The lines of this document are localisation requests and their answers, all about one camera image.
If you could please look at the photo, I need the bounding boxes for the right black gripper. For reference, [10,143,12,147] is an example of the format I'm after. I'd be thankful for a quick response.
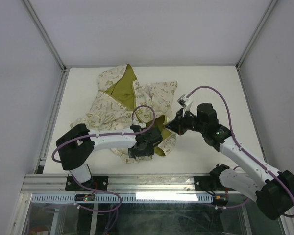
[165,107,206,136]

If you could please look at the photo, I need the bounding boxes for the cream green printed jacket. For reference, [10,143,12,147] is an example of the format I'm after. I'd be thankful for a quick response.
[70,64,178,157]

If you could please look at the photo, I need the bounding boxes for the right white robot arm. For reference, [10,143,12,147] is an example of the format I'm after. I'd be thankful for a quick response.
[166,100,294,220]

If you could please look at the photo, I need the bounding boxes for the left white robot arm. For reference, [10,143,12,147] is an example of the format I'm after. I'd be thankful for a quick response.
[52,124,163,190]

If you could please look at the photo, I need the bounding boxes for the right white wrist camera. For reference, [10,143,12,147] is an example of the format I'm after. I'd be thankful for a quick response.
[177,95,193,116]

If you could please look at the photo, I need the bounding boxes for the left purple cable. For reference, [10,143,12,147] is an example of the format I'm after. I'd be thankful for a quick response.
[51,105,155,235]

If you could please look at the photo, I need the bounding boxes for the purple cable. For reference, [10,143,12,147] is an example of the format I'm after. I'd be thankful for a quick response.
[186,85,294,218]
[51,105,155,235]

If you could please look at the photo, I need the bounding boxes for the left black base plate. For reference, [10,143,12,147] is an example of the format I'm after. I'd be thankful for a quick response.
[65,175,109,191]

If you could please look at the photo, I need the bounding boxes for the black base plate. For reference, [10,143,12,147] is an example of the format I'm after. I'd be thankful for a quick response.
[65,175,109,191]
[194,175,226,192]

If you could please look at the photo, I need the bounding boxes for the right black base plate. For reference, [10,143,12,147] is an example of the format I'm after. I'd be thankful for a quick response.
[194,175,226,192]

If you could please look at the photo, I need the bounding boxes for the slotted grey cable duct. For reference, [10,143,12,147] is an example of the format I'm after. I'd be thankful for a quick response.
[31,192,213,204]

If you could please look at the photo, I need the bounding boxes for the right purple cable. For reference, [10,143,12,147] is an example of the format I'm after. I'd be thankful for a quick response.
[186,85,294,218]

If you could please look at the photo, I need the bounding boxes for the left aluminium frame post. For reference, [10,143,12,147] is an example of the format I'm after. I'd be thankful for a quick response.
[21,0,69,71]

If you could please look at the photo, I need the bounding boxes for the aluminium frame post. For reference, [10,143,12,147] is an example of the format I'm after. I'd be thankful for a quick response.
[236,0,280,71]
[21,0,69,71]

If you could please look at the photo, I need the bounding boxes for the aluminium mounting rail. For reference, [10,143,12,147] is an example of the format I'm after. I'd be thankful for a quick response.
[21,174,210,193]

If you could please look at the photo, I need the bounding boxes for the right aluminium frame post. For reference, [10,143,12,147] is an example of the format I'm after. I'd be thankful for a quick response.
[236,0,280,71]

